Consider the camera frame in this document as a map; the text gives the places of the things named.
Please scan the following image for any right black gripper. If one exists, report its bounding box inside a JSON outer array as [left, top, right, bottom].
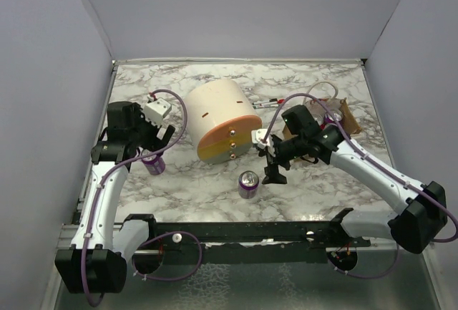
[[259, 133, 308, 183]]

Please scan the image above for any purple can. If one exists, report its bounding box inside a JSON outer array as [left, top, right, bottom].
[[141, 150, 165, 175], [323, 109, 344, 127], [238, 170, 259, 199]]

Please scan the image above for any red can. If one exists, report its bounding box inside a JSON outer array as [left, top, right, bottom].
[[309, 106, 326, 125]]

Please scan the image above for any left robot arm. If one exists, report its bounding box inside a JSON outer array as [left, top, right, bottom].
[[54, 98, 175, 294]]

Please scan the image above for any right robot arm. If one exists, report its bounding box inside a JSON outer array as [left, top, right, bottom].
[[251, 105, 447, 253]]

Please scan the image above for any cream cylindrical container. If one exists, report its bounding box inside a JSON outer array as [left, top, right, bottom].
[[185, 79, 263, 164]]

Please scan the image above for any red capped marker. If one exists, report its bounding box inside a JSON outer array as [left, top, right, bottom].
[[255, 98, 286, 109]]

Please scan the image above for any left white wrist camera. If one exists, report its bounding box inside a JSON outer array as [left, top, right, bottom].
[[143, 98, 172, 127]]

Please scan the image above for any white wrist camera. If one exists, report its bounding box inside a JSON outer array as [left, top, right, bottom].
[[251, 129, 274, 155], [143, 98, 172, 127]]

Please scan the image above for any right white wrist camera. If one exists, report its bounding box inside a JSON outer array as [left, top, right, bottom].
[[251, 129, 274, 155]]

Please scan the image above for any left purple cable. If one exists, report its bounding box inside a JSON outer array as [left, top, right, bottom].
[[82, 89, 190, 306]]

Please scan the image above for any purple cable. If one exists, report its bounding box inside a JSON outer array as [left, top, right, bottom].
[[260, 93, 458, 281], [82, 89, 190, 306]]

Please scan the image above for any black base frame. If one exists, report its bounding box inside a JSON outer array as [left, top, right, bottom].
[[134, 220, 370, 265]]

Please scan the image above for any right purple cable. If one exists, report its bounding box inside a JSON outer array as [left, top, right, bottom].
[[260, 93, 458, 281]]

